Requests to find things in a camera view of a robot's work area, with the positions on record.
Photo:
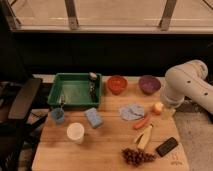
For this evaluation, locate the black office chair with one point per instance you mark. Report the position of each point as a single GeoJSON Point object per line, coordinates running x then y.
{"type": "Point", "coordinates": [15, 130]}

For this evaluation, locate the apple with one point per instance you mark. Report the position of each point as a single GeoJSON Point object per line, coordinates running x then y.
{"type": "Point", "coordinates": [157, 108]}

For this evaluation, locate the red bowl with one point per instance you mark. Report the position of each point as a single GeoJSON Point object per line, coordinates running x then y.
{"type": "Point", "coordinates": [117, 84]}

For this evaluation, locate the blue sponge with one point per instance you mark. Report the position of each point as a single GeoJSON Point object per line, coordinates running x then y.
{"type": "Point", "coordinates": [93, 117]}

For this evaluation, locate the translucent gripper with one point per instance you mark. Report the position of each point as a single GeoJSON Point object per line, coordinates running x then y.
{"type": "Point", "coordinates": [168, 112]}

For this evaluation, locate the light blue cloth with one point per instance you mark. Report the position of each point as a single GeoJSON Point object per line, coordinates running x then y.
{"type": "Point", "coordinates": [132, 112]}

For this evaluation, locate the green plastic tray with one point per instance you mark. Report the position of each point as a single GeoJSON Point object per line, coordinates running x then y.
{"type": "Point", "coordinates": [72, 89]}

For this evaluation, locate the dish brush in tray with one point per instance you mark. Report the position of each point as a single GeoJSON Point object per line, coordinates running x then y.
{"type": "Point", "coordinates": [92, 86]}

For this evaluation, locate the white cup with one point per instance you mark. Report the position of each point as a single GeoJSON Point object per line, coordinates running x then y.
{"type": "Point", "coordinates": [75, 132]}

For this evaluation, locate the black rectangular block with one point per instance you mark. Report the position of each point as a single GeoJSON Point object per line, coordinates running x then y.
{"type": "Point", "coordinates": [167, 146]}

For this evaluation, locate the blue cup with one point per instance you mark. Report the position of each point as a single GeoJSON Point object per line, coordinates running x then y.
{"type": "Point", "coordinates": [58, 115]}

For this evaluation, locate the banana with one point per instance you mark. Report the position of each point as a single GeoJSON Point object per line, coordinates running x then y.
{"type": "Point", "coordinates": [144, 137]}

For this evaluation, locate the orange carrot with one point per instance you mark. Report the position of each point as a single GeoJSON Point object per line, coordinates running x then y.
{"type": "Point", "coordinates": [141, 122]}

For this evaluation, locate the bunch of red grapes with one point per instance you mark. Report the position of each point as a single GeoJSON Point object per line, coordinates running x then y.
{"type": "Point", "coordinates": [137, 157]}

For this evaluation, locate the purple bowl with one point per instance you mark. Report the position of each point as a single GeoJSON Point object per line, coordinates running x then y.
{"type": "Point", "coordinates": [149, 84]}

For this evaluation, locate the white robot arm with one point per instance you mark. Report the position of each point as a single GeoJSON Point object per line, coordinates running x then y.
{"type": "Point", "coordinates": [188, 80]}

